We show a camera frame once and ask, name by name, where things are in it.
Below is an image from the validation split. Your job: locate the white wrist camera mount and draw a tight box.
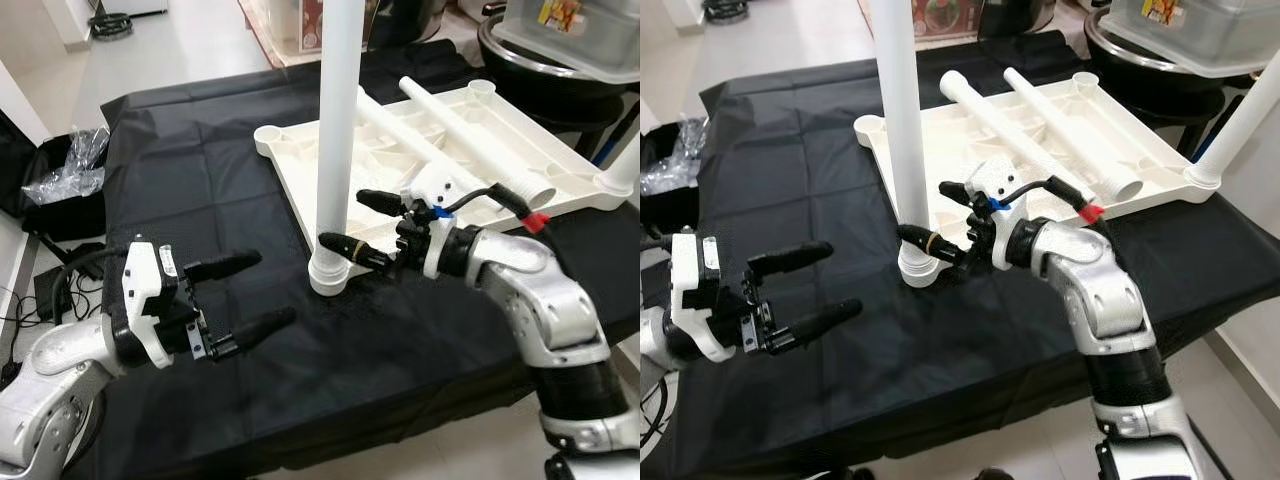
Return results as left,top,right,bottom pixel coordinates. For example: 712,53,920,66
400,165,463,281
120,240,186,369
965,160,1031,271
668,230,736,363

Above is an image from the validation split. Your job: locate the black right arm cable red connector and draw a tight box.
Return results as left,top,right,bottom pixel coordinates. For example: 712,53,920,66
440,183,551,236
1000,175,1106,226

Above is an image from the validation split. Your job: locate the crumpled clear plastic bag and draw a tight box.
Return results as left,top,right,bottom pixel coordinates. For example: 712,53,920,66
645,118,706,196
22,125,109,206

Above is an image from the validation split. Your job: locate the black floor cable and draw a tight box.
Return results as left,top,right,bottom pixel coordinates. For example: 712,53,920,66
0,240,111,331

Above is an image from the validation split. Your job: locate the shiny black round container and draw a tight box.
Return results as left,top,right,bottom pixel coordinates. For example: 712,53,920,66
985,0,1056,39
380,0,451,46

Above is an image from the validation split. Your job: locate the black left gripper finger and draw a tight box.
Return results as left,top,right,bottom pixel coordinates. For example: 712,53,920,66
745,240,836,284
770,298,865,357
208,306,299,364
183,249,264,285

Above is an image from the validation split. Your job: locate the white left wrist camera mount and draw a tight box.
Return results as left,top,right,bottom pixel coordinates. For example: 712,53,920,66
120,240,186,369
668,230,736,363

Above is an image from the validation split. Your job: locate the white upright panel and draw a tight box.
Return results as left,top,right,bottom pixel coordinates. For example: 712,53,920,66
40,0,96,51
660,0,706,31

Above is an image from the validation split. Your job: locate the clear bin orange lid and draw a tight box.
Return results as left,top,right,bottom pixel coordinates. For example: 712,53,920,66
858,0,991,46
237,0,326,69

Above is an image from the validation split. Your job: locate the red food poster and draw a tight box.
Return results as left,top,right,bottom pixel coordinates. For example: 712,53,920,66
915,0,986,41

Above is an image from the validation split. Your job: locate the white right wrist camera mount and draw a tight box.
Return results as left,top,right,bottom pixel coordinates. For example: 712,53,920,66
965,160,1031,271
400,165,463,281

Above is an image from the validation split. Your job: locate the white plastic table leg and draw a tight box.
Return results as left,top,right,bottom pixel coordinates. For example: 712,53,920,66
305,0,369,298
1003,67,1144,203
600,120,641,201
1185,50,1280,191
868,0,946,289
940,70,1061,186
352,88,471,196
398,76,558,206

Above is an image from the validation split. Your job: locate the clear plastic storage box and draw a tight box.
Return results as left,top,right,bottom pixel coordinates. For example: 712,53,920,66
490,0,641,86
1098,0,1280,79

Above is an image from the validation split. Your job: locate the black tablecloth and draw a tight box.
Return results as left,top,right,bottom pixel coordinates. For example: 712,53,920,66
60,38,641,480
640,28,1280,480

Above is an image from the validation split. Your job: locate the black floor bin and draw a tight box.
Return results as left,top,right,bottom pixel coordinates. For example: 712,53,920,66
640,120,701,236
20,128,109,243

